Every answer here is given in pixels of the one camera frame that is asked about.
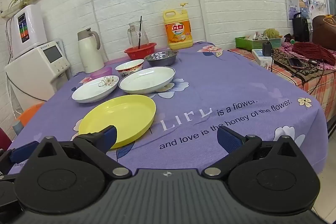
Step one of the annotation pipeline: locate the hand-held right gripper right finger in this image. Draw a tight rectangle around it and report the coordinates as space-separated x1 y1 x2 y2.
203 126 302 178

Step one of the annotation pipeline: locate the white power strip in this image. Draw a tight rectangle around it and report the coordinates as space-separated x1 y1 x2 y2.
252 49 273 67

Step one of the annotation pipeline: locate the yellow detergent bottle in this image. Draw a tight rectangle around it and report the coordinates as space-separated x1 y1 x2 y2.
163 3 194 50

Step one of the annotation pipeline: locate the red and white bowl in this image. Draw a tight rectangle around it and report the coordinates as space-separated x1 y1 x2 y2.
115 59 145 78

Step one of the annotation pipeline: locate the brown patterned cloth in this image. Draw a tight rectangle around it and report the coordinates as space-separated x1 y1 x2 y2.
272 48 326 83

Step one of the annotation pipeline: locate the white plate with blue rim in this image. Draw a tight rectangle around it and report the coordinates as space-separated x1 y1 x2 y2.
119 66 176 95

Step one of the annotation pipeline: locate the orange plastic stool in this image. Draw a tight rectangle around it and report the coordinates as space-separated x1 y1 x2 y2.
16 103 45 127

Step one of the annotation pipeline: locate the black kettle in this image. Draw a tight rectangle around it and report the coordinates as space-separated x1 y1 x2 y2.
292 12 310 42

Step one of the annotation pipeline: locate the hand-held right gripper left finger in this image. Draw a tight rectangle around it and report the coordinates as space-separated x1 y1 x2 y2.
33 125 132 178

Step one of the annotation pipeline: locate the yellow plastic plate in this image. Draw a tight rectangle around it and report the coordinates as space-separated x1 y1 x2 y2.
78 94 156 149

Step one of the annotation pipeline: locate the purple plastic bowl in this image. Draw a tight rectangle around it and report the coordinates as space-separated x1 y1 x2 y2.
90 67 113 80

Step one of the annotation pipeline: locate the white thermos jug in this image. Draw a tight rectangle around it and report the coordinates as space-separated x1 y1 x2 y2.
77 28 105 74

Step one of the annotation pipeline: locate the wall picture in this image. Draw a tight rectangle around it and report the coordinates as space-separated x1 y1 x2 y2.
286 0 300 20

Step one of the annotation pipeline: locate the white wall water purifier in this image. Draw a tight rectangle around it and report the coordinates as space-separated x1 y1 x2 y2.
6 5 48 56

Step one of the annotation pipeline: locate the green box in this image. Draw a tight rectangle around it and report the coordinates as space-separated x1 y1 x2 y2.
235 35 282 51

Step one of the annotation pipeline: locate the black charger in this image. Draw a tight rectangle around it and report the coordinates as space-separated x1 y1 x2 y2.
262 42 273 57

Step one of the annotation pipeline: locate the orange checkered cloth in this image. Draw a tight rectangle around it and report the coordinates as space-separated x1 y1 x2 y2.
228 47 336 119

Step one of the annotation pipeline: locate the smartphone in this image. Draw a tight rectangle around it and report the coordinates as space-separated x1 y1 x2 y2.
287 57 302 68

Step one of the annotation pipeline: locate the red plastic basin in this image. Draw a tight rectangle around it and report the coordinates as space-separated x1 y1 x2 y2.
124 43 157 61

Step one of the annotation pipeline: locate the yellow loofah sponge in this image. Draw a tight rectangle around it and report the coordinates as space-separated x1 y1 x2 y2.
263 28 281 39

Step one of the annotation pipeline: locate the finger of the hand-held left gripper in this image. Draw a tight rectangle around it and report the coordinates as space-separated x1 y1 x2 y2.
8 140 40 164

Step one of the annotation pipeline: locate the red plastic basket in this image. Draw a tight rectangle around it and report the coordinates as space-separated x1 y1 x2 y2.
292 42 336 66

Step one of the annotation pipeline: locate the purple floral tablecloth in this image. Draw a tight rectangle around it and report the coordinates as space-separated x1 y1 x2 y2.
8 42 328 174

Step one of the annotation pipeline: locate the white plate with flower print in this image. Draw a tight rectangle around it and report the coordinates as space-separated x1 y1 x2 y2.
72 75 119 104

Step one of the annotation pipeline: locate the stainless steel bowl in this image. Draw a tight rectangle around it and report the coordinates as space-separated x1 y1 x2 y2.
144 50 178 67

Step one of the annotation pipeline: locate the white water dispenser machine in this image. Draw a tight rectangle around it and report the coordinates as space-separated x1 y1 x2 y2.
5 40 71 111

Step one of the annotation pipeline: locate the brown bag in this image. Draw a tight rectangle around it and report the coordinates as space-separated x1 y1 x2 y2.
312 14 336 43

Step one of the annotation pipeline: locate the glass pitcher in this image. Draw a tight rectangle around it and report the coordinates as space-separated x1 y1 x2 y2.
127 21 150 48

